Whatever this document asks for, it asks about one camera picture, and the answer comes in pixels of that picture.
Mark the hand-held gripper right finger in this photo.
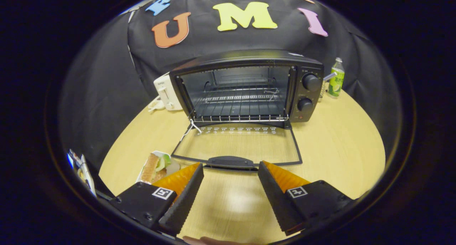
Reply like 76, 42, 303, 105
257, 161, 357, 236

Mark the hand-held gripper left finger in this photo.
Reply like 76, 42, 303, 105
109, 162, 204, 236

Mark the lettuce sandwich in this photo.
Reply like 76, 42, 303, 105
141, 153, 171, 184

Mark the black toaster oven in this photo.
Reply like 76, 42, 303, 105
169, 49, 325, 171

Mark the white bread toaster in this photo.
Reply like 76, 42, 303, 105
154, 72, 183, 111

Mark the white plate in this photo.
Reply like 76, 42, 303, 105
136, 151, 181, 185

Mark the colourful printed box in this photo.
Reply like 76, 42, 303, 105
67, 149, 97, 198

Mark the green drink bottle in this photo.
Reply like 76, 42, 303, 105
327, 57, 345, 99

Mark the metal wire oven rack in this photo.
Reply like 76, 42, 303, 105
192, 79, 289, 123

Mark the blue white striped cord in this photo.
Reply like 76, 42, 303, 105
320, 72, 337, 99

